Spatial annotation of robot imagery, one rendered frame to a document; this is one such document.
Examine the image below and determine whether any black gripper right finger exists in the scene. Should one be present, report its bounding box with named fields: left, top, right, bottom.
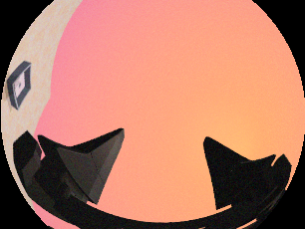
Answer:
left=203, top=135, right=276, bottom=210

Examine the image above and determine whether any pale pink square plate with hole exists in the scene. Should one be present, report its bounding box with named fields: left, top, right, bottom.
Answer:
left=13, top=74, right=25, bottom=98

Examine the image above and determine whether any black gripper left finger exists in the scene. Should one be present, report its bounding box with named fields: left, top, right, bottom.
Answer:
left=37, top=127, right=125, bottom=204

